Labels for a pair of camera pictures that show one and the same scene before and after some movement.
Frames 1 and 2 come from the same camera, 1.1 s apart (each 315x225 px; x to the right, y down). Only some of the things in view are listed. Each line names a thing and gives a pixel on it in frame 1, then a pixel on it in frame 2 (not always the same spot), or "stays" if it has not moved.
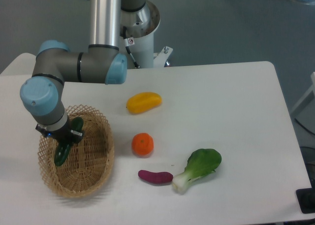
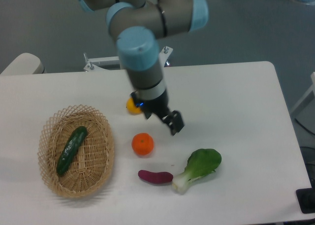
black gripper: (66, 134) → (159, 106)
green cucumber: (63, 148) → (71, 147)
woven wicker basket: (87, 164) stays
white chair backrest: (23, 65) stays
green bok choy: (201, 163) stays
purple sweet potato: (155, 177) stays
